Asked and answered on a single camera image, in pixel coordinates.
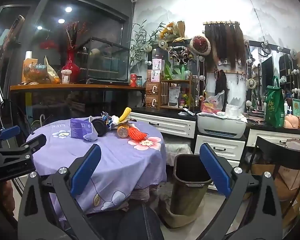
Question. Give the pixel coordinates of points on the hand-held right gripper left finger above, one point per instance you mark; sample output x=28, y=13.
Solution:
x=86, y=172

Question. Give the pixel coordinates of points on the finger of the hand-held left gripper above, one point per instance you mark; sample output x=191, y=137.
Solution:
x=27, y=146
x=10, y=132

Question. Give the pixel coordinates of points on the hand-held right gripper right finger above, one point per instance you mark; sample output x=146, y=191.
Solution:
x=215, y=172

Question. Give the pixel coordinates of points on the dark brown trash bin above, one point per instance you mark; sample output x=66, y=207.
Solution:
x=187, y=197

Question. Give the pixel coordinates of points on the purple paper packet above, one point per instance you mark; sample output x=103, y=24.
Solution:
x=78, y=128

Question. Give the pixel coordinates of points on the black plastic cup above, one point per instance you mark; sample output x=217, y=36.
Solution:
x=101, y=128

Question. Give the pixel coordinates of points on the drink bottle with orange label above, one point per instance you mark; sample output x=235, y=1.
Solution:
x=122, y=131

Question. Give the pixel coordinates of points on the blue foil snack bag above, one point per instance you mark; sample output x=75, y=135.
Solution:
x=106, y=120

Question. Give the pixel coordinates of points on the white tissue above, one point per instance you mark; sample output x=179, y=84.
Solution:
x=115, y=119

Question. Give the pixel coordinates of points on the yellow corn cob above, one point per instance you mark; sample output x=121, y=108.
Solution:
x=126, y=113

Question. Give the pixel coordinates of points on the person's left hand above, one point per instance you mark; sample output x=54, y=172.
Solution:
x=3, y=195

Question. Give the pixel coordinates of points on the badminton racket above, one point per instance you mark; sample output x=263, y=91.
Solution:
x=36, y=124

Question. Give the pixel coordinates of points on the purple floral tablecloth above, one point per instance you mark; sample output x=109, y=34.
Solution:
x=115, y=160

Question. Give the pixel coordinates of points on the white plastic bag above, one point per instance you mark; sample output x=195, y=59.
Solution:
x=177, y=153

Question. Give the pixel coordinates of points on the white printer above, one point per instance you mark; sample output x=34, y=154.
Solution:
x=222, y=127

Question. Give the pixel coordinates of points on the beige sack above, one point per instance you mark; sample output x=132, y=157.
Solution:
x=170, y=215

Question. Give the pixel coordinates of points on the white plastic container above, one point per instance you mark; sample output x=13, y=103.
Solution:
x=233, y=110

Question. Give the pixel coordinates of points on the glass bowl with ornaments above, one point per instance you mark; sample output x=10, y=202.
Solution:
x=36, y=72

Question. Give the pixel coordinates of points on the black chair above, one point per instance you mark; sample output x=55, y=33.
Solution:
x=277, y=152

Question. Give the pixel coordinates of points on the white hair tool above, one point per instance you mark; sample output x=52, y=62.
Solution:
x=187, y=112

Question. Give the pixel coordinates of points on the white vanity cabinet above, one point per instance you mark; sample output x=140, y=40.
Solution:
x=165, y=126

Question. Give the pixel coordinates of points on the plastic bag with red contents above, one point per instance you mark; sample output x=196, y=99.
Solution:
x=211, y=103

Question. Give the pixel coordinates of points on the orange box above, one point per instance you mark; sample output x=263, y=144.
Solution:
x=27, y=63

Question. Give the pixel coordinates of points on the golden paper bag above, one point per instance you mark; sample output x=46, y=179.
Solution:
x=51, y=73

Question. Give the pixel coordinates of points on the person's leg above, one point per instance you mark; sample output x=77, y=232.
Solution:
x=140, y=225

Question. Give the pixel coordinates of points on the wooden counter shelf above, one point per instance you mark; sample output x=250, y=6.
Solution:
x=77, y=87

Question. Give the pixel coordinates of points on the pink-lidded plastic jar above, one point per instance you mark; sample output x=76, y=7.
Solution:
x=66, y=77

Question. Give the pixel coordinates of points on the white paper roll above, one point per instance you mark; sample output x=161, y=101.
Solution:
x=28, y=54

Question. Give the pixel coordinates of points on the dark pouch with white label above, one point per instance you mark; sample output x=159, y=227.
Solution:
x=174, y=96

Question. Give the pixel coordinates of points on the black hanging wig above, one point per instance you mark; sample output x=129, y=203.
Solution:
x=220, y=85

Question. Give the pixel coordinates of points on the red vase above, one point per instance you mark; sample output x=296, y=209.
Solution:
x=70, y=67

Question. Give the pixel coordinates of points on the green tote bag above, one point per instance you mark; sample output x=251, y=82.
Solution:
x=273, y=105

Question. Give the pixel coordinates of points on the pink doll head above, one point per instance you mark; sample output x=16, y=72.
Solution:
x=290, y=122

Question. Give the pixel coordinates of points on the brown printed box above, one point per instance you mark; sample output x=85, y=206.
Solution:
x=153, y=89
x=153, y=103

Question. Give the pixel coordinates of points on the wooden rack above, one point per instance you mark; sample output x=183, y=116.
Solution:
x=177, y=81

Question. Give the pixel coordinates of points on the phone on clamp stand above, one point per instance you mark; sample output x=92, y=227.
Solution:
x=13, y=30

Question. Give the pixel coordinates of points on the red tin can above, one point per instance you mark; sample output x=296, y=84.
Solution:
x=133, y=80

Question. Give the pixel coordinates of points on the small glass jar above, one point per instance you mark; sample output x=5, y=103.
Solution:
x=139, y=81

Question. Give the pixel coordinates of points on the green plastic bottle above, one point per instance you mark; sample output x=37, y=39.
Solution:
x=183, y=70

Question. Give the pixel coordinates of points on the glass terrarium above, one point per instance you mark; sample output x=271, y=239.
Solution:
x=102, y=60

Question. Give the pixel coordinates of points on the brown box with leaflets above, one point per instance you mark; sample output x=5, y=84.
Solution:
x=154, y=76

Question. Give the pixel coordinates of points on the red dried branches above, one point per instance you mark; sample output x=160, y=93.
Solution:
x=73, y=33

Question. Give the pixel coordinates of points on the vanity mirror with bulbs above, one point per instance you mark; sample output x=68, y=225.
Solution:
x=272, y=67

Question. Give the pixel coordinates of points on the ornate headdress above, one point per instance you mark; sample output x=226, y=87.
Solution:
x=181, y=55

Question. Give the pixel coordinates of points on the pink leaflet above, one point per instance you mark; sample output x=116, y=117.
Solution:
x=157, y=64

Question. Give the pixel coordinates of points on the hair extension samples rack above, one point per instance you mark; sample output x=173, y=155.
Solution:
x=225, y=45

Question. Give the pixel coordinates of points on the red embroidered round hat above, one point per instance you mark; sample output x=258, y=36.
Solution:
x=201, y=45

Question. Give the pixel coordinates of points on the green leafy branches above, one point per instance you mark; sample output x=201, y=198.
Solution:
x=140, y=42

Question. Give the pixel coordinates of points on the dried sunflower bouquet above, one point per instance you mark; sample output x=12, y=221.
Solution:
x=171, y=31

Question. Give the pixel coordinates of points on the teal picture frame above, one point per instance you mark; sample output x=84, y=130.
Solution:
x=297, y=107

